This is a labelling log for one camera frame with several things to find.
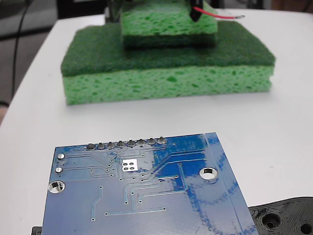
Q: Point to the black plastic fixture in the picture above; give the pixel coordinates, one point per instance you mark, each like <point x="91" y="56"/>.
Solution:
<point x="281" y="210"/>

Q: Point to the large green scouring sponge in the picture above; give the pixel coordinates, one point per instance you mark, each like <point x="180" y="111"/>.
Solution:
<point x="171" y="80"/>

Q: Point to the small green sponge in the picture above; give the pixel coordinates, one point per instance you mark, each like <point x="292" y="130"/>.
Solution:
<point x="159" y="24"/>

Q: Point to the blue circuit board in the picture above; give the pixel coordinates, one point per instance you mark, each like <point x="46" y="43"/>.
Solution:
<point x="146" y="208"/>

